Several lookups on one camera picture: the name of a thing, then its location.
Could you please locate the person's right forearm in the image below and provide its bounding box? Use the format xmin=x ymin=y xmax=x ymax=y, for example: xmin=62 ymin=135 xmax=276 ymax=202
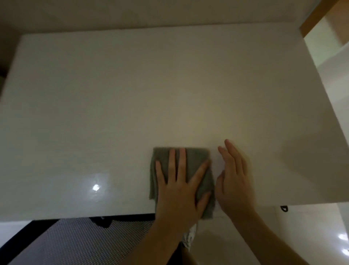
xmin=232 ymin=210 xmax=312 ymax=265

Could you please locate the wooden door frame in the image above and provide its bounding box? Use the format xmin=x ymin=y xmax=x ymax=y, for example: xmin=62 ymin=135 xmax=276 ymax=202
xmin=298 ymin=0 xmax=342 ymax=37

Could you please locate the white curtain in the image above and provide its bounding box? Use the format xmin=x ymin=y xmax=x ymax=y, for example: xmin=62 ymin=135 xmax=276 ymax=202
xmin=313 ymin=41 xmax=349 ymax=110

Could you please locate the grey cloth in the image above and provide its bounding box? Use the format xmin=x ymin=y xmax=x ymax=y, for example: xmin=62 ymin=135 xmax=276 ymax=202
xmin=148 ymin=147 xmax=217 ymax=221

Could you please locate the person's left hand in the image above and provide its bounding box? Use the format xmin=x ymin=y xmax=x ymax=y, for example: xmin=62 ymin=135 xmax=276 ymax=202
xmin=155 ymin=148 xmax=213 ymax=222

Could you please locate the person's left forearm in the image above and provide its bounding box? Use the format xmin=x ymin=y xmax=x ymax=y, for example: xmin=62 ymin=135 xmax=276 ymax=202
xmin=119 ymin=216 xmax=203 ymax=265

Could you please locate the white table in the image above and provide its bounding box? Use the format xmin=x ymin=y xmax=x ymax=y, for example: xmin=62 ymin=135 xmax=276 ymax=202
xmin=0 ymin=23 xmax=349 ymax=223

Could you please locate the black mesh chair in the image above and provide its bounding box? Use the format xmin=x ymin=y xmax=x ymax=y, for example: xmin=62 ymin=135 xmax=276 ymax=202
xmin=0 ymin=214 xmax=197 ymax=265

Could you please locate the person's right hand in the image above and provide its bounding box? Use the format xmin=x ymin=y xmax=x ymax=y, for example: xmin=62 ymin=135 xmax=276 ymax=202
xmin=215 ymin=139 xmax=257 ymax=219

